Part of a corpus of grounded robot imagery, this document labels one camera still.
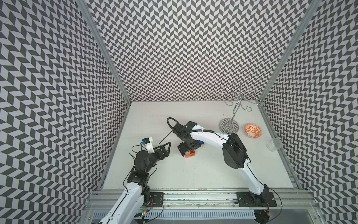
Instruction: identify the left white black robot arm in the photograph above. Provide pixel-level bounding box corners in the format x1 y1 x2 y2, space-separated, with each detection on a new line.
99 142 171 224

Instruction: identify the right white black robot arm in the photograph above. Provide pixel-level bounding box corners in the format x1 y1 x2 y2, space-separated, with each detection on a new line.
167 117 269 200

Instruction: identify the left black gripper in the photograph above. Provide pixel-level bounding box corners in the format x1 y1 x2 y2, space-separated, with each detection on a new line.
144 141 171 173

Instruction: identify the aluminium front rail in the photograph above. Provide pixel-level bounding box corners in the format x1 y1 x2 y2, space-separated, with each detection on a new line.
85 189 319 210

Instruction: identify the clear glass cup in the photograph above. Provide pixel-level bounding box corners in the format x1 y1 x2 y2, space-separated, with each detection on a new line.
266 138 283 152

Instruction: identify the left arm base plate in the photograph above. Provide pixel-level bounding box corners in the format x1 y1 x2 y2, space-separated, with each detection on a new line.
143 192 164 208

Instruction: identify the white ribbed cable duct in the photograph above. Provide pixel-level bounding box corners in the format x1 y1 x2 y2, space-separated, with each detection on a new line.
92 209 256 220

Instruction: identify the orange patterned small plate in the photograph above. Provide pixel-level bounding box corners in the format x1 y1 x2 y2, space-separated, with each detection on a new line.
244 124 262 139

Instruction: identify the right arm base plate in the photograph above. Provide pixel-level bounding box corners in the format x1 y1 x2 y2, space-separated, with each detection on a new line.
235 192 277 207

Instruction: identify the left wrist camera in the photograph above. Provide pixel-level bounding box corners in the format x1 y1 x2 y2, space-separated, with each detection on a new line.
141 137 154 154

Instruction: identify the silver metal jewelry stand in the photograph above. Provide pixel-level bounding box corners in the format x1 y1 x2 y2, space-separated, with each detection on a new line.
219 81 262 134

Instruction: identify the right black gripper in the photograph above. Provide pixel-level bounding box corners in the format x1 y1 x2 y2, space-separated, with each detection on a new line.
177 138 200 156

